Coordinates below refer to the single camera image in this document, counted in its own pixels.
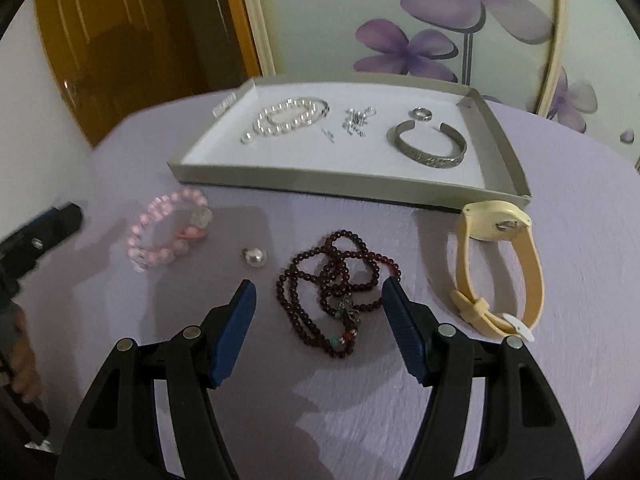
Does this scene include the wooden door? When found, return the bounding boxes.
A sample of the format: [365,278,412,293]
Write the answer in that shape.
[32,0,211,148]

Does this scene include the pink bead bracelet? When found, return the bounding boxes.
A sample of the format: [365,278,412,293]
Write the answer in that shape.
[126,189,213,272]

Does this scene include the dark red bead necklace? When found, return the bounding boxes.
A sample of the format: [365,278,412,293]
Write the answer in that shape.
[275,230,402,359]

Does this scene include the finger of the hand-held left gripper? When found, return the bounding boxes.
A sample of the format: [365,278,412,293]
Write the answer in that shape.
[0,203,84,276]
[10,206,68,241]

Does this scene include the white pearl bracelet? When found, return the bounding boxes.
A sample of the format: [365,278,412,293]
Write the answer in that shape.
[252,98,328,137]

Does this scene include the plain glass wardrobe door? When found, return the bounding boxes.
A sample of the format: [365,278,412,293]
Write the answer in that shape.
[525,0,640,161]

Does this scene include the large purple flower wardrobe door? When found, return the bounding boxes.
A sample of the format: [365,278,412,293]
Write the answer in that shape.
[235,0,568,117]

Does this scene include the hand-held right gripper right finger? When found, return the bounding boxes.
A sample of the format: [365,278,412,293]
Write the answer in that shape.
[382,276,586,480]

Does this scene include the metal door handle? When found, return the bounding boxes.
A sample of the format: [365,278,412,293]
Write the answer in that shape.
[62,77,83,108]

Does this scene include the small silver bead cluster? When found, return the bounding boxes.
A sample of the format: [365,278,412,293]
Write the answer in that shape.
[341,106,377,137]

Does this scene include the silver cuff bangle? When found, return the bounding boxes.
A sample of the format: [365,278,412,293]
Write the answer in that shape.
[387,120,468,167]

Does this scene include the person's left hand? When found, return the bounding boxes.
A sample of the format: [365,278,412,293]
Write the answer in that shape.
[0,304,46,405]

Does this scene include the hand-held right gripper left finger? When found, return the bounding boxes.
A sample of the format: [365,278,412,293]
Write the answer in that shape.
[54,279,258,480]

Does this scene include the grey shallow cardboard box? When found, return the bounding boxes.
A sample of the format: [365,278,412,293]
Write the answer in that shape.
[166,76,532,211]

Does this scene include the cream wrist watch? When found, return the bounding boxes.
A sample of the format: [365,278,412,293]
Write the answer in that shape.
[451,200,544,338]

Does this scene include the wooden door frame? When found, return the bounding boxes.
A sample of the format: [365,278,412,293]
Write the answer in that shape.
[200,0,264,97]

